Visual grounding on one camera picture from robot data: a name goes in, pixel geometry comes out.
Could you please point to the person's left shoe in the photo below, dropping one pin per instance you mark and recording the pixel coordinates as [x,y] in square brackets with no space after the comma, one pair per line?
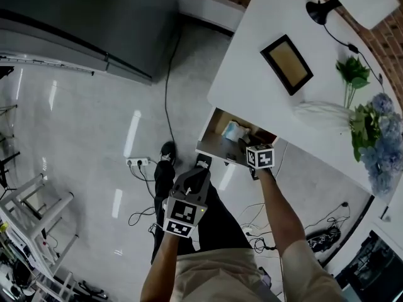
[167,151]

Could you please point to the white desk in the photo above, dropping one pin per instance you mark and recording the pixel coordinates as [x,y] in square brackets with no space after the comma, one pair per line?
[252,80]

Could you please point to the white baseboard box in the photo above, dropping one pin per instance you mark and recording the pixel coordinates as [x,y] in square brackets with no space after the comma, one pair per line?
[207,6]

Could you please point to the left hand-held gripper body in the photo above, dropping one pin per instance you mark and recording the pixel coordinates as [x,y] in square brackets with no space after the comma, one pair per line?
[182,215]

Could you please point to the person's black trousers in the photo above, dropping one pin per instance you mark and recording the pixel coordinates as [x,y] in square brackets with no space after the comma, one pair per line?
[220,222]

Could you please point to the pale blue flower bouquet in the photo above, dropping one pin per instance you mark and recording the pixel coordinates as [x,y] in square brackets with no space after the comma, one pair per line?
[384,143]

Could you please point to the person's right forearm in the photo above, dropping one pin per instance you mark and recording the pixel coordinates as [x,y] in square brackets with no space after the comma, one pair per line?
[280,212]

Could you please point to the white power strip black plugs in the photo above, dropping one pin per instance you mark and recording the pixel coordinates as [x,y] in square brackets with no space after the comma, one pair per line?
[138,161]

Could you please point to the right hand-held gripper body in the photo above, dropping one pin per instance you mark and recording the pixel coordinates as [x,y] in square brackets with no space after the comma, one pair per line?
[261,157]

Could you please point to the person's beige shirt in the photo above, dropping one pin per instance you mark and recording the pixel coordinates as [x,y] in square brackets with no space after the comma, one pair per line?
[220,278]

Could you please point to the white metal cart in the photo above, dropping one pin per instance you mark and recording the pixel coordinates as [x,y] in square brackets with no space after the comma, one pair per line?
[31,219]

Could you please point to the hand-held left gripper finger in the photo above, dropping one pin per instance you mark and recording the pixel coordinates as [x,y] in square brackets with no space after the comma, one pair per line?
[201,187]
[184,184]

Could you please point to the clear plastic bag with blue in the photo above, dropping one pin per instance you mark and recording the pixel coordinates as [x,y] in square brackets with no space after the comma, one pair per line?
[234,131]

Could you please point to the loose green leaf sprig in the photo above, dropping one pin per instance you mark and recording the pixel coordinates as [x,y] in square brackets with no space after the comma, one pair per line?
[352,71]

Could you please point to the wooden drawer with white front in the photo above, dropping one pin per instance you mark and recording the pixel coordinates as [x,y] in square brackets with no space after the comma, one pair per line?
[214,143]

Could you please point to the person's right shoe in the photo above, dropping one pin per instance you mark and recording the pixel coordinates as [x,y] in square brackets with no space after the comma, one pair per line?
[204,162]

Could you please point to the black glass display cabinet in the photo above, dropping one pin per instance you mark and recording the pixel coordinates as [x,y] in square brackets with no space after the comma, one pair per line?
[374,269]

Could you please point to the person's shoe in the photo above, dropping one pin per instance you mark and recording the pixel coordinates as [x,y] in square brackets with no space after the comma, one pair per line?
[167,151]
[204,162]

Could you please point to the person's left forearm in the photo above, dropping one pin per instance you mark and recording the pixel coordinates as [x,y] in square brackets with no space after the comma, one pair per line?
[160,263]

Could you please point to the grey refrigerator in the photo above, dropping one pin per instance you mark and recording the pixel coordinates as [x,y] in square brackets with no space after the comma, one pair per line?
[78,20]

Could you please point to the black picture frame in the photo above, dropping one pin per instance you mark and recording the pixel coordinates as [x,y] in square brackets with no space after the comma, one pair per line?
[286,64]

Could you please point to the round black robot base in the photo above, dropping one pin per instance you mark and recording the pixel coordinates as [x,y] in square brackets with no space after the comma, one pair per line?
[324,239]

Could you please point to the white ribbed vase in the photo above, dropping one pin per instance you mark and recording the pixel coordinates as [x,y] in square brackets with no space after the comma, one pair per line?
[321,113]

